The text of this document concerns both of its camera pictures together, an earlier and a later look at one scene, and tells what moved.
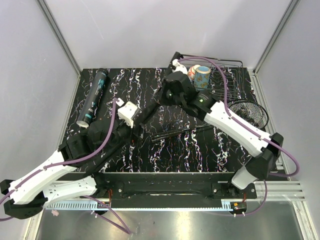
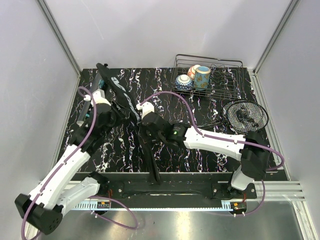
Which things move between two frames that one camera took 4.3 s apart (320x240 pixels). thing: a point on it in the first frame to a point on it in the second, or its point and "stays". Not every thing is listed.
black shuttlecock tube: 92,98 stays
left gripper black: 132,134 to 122,114
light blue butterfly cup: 202,77 stays
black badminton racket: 246,110 stays
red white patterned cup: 191,71 stays
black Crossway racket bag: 112,138 to 142,140
